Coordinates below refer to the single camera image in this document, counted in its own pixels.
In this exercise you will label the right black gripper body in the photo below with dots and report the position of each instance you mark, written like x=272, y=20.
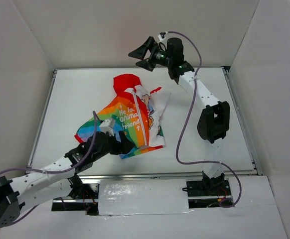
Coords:
x=151, y=56

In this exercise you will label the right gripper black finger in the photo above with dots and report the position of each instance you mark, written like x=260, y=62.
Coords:
x=141, y=51
x=147, y=64

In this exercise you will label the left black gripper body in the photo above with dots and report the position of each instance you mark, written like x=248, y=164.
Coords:
x=116, y=143

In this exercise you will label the rainbow hooded kids jacket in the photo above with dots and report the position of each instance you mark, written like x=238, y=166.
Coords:
x=137, y=112

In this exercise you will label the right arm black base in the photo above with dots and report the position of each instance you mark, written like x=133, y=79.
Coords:
x=198, y=190

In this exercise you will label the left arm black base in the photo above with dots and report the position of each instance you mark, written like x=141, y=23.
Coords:
x=88, y=200

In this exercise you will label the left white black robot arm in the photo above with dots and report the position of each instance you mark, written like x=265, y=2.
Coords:
x=21, y=195

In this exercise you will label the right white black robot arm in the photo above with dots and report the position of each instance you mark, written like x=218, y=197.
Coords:
x=214, y=115

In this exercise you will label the white foil covered panel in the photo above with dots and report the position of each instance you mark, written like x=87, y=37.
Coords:
x=142, y=197

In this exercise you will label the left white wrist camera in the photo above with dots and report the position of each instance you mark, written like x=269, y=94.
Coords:
x=107, y=126

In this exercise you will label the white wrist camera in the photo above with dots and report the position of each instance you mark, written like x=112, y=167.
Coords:
x=162, y=36
x=107, y=126

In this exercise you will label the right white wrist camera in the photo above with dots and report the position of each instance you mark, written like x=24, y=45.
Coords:
x=162, y=36

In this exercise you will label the aluminium front rail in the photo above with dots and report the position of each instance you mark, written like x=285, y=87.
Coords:
x=142, y=176

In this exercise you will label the aluminium rail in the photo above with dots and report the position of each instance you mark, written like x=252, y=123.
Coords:
x=251, y=149
x=142, y=176
x=38, y=133

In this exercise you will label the aluminium left side rail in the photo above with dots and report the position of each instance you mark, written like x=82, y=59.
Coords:
x=38, y=133

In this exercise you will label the aluminium right side rail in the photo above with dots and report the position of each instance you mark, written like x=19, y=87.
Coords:
x=251, y=149

